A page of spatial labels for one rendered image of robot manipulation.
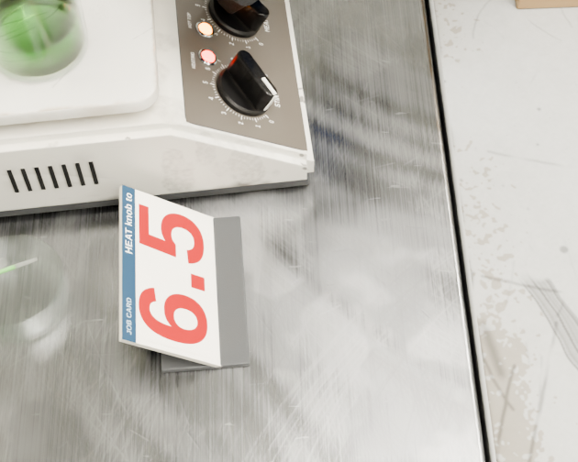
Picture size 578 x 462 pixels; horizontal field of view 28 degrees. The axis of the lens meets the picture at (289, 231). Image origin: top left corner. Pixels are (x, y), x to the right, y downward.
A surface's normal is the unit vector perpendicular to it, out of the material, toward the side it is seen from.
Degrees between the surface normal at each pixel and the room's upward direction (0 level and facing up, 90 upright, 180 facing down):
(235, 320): 0
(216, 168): 90
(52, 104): 0
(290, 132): 30
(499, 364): 0
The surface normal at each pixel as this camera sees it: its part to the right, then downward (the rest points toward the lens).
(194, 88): 0.48, -0.51
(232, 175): 0.11, 0.84
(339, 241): -0.02, -0.54
